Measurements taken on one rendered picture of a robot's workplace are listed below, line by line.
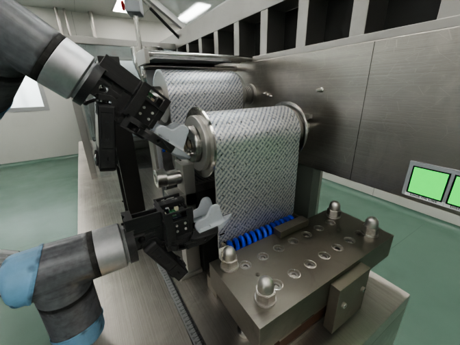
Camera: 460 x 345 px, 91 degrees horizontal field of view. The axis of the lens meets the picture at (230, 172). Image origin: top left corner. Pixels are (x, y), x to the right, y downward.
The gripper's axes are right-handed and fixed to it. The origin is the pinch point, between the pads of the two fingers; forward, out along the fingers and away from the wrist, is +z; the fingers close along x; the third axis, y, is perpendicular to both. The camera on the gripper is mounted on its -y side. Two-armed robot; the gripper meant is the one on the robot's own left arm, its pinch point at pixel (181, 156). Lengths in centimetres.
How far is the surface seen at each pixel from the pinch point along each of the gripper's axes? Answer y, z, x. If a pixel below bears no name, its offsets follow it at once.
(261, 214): -1.7, 23.1, -6.5
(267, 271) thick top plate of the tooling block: -9.8, 18.9, -18.5
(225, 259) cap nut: -12.1, 12.4, -13.7
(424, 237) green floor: 55, 257, 9
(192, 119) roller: 7.5, -2.3, -0.3
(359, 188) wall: 86, 280, 92
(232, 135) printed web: 8.9, 3.9, -6.0
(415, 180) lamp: 19.7, 30.0, -28.6
